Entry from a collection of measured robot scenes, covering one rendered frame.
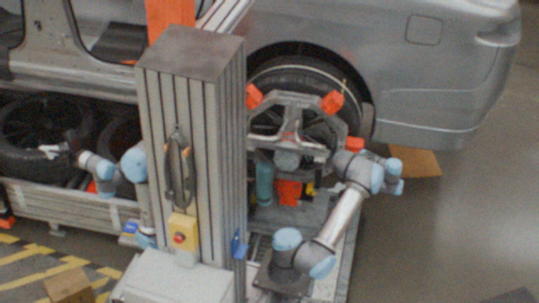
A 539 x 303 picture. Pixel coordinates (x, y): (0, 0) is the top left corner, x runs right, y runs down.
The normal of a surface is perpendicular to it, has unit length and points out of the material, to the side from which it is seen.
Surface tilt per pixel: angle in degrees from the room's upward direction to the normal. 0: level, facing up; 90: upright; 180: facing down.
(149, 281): 0
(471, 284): 0
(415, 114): 90
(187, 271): 0
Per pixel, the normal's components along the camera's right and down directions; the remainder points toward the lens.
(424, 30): -0.21, 0.65
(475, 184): 0.03, -0.74
